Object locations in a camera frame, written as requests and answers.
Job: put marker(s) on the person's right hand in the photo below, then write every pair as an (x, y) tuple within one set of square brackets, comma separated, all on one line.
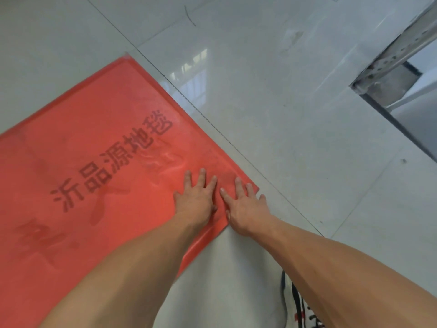
[(245, 215)]

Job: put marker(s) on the person's left hand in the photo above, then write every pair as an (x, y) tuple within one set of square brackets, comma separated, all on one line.
[(194, 201)]

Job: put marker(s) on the person's left middle finger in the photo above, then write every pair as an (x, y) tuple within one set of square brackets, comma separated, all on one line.
[(201, 177)]

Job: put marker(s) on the person's right thumb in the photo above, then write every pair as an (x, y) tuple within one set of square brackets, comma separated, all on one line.
[(227, 215)]

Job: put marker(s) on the person's right middle finger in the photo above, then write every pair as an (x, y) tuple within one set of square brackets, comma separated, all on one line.
[(239, 188)]

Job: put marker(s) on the person's left little finger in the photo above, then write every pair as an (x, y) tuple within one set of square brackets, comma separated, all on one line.
[(177, 195)]

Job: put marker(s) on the person's right little finger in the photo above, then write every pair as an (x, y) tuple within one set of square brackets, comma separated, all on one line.
[(262, 200)]

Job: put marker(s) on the red printed floor mat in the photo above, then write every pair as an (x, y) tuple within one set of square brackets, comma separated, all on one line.
[(85, 160)]

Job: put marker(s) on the person's left forearm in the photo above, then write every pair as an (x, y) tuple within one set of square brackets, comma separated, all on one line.
[(136, 266)]

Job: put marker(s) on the person's right forearm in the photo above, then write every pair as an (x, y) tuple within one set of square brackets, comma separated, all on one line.
[(341, 269)]

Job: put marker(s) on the white black red shoe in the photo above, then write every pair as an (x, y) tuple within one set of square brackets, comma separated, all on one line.
[(300, 307)]

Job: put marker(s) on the black skirting strip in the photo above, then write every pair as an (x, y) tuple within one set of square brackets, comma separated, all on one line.
[(399, 124)]

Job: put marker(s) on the grey metal beam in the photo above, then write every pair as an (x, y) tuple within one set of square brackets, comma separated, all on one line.
[(392, 54)]

